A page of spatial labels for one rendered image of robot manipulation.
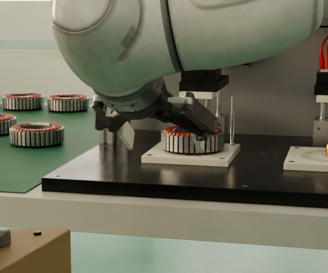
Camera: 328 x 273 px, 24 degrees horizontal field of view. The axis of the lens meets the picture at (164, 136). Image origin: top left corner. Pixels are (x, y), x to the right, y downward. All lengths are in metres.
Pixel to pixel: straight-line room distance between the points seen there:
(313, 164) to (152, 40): 0.54
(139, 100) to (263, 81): 0.70
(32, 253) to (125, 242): 2.70
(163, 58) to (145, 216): 0.39
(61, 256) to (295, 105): 0.90
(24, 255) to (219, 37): 0.30
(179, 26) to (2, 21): 7.74
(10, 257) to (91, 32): 0.24
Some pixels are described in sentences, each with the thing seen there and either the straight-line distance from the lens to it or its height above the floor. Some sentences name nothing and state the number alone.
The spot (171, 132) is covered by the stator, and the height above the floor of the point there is 0.82.
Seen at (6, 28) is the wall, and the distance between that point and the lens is 8.53.
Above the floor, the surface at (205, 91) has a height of 0.88.
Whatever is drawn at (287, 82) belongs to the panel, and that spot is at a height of 0.88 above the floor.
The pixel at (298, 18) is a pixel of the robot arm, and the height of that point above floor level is 1.03.
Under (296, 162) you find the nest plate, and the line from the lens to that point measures 1.32.
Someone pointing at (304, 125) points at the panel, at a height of 0.79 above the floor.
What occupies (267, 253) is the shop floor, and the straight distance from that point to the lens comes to 3.33.
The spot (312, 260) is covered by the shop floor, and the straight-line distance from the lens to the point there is 3.28.
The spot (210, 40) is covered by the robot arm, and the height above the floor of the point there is 1.01.
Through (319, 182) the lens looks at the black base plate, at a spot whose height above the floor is 0.77.
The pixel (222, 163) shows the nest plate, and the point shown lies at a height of 0.78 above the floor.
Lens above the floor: 1.05
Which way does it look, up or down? 10 degrees down
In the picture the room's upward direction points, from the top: straight up
